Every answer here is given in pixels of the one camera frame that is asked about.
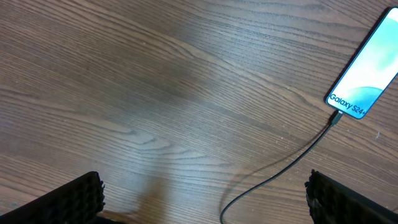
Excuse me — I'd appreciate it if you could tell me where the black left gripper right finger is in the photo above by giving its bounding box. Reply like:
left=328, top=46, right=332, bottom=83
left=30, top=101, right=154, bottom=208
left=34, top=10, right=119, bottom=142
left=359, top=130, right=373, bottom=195
left=305, top=170, right=397, bottom=224

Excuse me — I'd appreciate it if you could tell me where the black USB charging cable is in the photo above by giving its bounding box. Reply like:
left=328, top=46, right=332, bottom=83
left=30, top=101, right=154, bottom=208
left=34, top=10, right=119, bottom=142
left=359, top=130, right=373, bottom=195
left=219, top=110, right=344, bottom=224

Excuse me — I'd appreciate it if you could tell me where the Samsung Galaxy smartphone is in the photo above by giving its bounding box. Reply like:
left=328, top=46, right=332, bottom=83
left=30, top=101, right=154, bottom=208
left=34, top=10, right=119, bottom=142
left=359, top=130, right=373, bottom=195
left=325, top=7, right=397, bottom=119

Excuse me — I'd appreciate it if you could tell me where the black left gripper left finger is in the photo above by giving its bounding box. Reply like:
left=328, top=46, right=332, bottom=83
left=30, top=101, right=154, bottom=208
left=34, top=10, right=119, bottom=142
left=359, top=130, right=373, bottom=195
left=1, top=171, right=104, bottom=224

